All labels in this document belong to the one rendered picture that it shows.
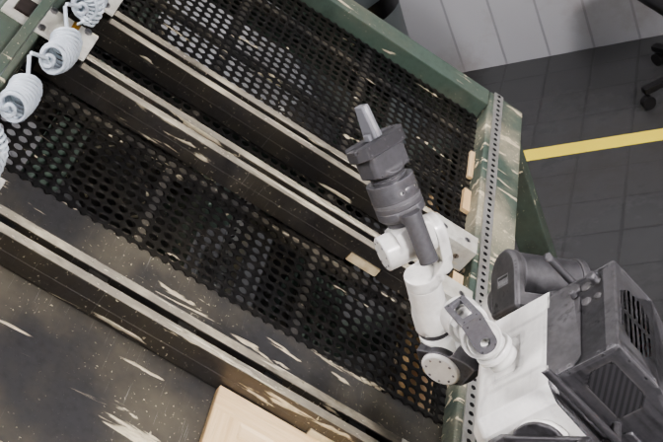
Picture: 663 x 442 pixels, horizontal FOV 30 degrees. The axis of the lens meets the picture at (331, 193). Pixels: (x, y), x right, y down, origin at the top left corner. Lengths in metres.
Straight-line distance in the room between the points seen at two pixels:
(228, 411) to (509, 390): 0.57
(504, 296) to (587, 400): 0.30
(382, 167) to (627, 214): 2.45
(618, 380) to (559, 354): 0.09
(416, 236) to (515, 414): 0.41
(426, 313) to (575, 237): 2.23
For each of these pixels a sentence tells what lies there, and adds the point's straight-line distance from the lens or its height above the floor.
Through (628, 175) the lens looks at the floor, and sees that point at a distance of 4.70.
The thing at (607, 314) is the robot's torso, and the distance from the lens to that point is 1.88.
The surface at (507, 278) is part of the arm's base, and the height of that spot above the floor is 1.36.
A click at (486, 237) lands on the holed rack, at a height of 0.89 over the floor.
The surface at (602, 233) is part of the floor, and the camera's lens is 4.45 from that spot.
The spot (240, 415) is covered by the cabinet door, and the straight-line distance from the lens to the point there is 2.26.
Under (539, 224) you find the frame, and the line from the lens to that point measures 3.74.
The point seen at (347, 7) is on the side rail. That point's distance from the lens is 3.45.
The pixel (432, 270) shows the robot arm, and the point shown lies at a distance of 2.25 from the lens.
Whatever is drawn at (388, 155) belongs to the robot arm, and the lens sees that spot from 2.14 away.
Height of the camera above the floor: 2.61
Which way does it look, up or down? 30 degrees down
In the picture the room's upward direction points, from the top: 23 degrees counter-clockwise
